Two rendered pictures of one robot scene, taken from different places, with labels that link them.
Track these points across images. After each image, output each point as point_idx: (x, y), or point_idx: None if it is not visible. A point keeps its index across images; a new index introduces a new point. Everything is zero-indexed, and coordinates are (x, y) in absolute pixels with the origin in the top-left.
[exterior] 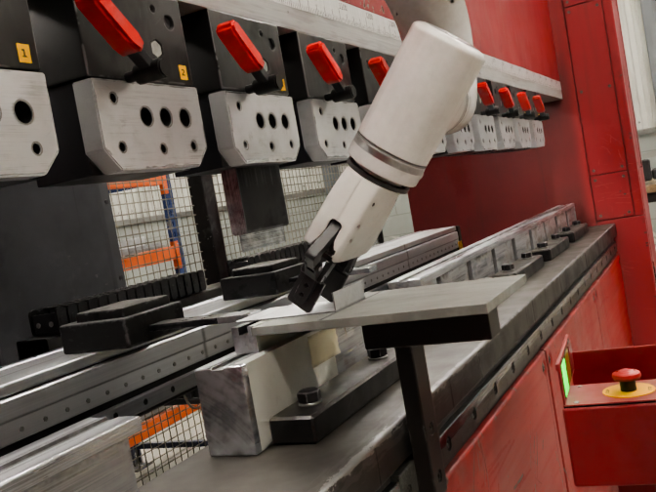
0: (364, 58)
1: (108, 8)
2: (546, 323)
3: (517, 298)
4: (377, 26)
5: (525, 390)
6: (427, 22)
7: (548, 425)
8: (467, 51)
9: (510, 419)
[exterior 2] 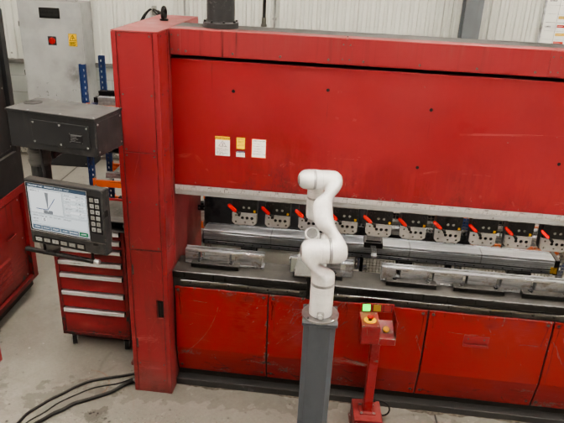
0: (369, 212)
1: (263, 210)
2: (439, 305)
3: (428, 291)
4: (384, 204)
5: (394, 310)
6: (310, 228)
7: (413, 326)
8: (306, 237)
9: None
